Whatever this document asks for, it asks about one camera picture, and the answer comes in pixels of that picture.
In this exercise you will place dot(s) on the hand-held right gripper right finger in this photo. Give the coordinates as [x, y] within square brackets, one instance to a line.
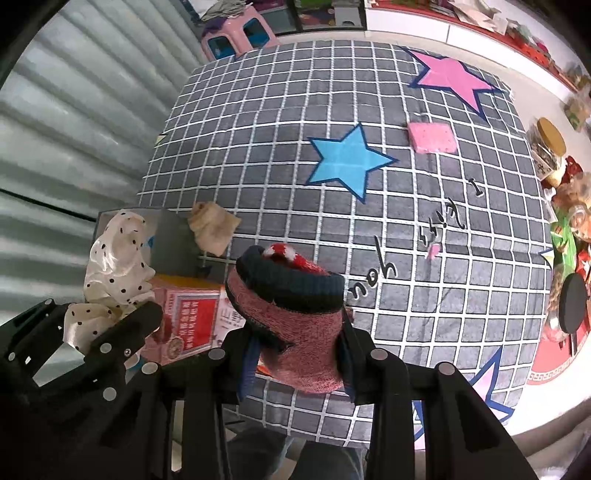
[349, 383]

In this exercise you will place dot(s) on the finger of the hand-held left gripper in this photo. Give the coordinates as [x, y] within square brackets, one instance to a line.
[37, 332]
[134, 327]

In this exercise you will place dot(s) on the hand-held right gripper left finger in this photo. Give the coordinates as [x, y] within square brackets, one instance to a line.
[247, 369]

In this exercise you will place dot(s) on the red knit sock dark cuff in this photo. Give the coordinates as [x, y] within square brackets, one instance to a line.
[300, 346]

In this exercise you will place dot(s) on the white polka dot cloth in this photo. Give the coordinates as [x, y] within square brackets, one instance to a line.
[115, 258]

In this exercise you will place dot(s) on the red printed carton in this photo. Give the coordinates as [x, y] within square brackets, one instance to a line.
[194, 314]

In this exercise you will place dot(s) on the beige folded cloth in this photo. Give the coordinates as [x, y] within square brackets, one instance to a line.
[212, 230]

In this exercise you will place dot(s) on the grey checked star mat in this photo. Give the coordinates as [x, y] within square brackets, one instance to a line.
[277, 184]

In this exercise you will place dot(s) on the red patterned mat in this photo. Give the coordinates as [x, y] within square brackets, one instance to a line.
[558, 364]

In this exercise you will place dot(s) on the black round stool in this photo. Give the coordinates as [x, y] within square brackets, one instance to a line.
[573, 302]

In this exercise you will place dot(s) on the pale pink sponge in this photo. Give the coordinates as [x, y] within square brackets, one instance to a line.
[431, 138]

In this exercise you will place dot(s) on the pile of packaged goods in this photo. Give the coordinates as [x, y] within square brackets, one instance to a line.
[570, 217]

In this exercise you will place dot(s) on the yellow lid jar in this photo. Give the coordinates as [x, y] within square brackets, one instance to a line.
[547, 147]

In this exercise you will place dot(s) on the pink plastic stool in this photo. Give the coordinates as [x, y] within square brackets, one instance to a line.
[238, 37]

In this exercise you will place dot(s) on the grey cloth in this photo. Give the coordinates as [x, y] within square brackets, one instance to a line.
[226, 9]

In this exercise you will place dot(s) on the dark storage cabinet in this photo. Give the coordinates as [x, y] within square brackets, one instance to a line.
[323, 14]

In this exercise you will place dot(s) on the white red-edged ledge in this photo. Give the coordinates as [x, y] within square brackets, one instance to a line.
[461, 32]

